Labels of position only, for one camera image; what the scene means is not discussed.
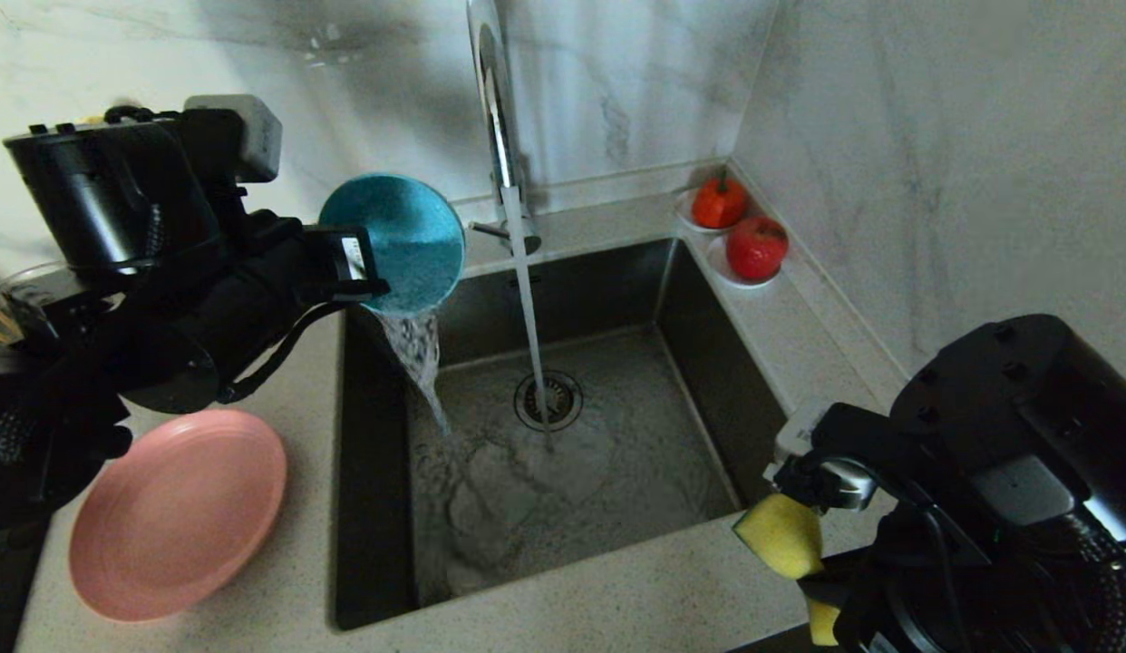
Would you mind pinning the round metal drain strainer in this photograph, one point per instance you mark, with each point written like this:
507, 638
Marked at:
563, 404

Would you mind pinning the pink round plate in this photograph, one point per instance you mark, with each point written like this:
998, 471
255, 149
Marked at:
178, 512

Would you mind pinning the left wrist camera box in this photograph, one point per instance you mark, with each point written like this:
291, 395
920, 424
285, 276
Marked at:
246, 131

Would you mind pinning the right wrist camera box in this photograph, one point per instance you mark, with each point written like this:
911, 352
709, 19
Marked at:
799, 431

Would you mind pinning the teal bowl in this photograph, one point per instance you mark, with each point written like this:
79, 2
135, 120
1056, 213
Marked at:
400, 240

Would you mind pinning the yellow and green sponge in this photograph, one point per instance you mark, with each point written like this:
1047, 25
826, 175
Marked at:
781, 535

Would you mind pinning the red tomato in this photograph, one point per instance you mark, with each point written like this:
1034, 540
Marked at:
717, 204

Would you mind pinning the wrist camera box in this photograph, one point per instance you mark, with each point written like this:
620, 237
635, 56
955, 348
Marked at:
799, 431
246, 131

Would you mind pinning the small white dish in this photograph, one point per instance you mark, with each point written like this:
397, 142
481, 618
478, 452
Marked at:
719, 270
683, 213

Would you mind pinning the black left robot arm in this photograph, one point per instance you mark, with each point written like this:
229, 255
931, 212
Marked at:
119, 299

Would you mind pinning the clear glass bowl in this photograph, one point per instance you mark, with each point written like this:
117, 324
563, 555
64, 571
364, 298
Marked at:
19, 286

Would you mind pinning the chrome kitchen faucet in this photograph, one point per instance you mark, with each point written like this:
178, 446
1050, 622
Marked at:
495, 91

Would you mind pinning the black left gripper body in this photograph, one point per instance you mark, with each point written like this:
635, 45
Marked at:
327, 268

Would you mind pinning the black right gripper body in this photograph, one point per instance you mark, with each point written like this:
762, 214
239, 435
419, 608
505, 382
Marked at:
853, 453

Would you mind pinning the red apple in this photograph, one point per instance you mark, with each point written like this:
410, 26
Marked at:
755, 249

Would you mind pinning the running tap water stream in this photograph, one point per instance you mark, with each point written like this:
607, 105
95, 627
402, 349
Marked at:
529, 317

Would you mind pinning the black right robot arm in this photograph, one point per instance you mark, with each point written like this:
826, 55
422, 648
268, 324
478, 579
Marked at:
1025, 472

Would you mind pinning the stainless steel sink basin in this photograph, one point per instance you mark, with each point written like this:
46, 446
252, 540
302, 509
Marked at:
617, 508

